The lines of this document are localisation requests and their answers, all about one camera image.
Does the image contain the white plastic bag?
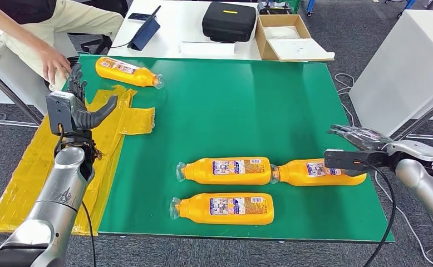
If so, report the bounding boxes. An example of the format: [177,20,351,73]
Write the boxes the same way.
[264,24,301,40]

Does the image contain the black electronic device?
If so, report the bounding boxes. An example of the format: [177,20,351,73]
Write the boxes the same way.
[258,0,293,14]

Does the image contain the orange detergent bottle clear cap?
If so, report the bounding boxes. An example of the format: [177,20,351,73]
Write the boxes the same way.
[176,157,273,186]
[95,56,164,90]
[169,192,275,226]
[269,158,367,187]

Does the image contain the open brown cardboard box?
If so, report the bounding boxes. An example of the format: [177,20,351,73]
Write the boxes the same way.
[255,14,336,62]

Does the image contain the white floor cable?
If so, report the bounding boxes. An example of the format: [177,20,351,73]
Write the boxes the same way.
[334,73,433,267]

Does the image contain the person's hand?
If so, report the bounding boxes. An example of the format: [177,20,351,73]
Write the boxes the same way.
[37,46,72,86]

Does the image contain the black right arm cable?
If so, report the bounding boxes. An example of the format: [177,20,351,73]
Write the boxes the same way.
[356,160,397,267]

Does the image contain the white desk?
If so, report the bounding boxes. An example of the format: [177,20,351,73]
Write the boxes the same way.
[107,0,336,61]

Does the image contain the yellow taped flat sheet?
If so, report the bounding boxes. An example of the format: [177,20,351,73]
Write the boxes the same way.
[0,85,156,236]

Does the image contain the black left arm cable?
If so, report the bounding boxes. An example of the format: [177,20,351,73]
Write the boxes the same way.
[81,200,97,267]

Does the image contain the white table metal legs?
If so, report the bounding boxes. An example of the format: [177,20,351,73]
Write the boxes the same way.
[0,33,79,129]
[349,9,433,255]

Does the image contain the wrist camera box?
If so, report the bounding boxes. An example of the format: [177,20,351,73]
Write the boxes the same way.
[46,91,78,136]
[324,149,391,177]

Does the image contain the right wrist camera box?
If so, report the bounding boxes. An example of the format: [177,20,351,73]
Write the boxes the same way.
[324,149,391,177]

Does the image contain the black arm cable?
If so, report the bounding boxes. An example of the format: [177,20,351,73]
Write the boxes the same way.
[81,200,97,267]
[356,160,397,267]

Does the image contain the black office chair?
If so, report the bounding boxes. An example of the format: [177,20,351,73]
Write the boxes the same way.
[43,0,131,91]

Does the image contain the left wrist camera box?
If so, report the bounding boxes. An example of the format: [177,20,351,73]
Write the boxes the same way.
[46,91,78,136]

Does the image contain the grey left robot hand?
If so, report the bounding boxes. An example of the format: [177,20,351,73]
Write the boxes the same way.
[67,63,119,130]

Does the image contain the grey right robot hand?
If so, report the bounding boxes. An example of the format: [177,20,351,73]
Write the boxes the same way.
[327,124,393,152]

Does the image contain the flat white box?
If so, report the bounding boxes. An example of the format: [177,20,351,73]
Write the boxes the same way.
[179,41,237,56]

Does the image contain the black zippered carrying case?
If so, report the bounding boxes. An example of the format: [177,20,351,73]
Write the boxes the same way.
[202,2,257,43]

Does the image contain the person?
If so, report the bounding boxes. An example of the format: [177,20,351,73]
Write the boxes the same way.
[0,0,125,93]

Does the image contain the green plastic crate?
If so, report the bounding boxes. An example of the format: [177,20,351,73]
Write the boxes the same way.
[277,0,303,13]

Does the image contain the dark blue tablet case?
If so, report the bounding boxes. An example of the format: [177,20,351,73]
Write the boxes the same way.
[127,5,161,52]

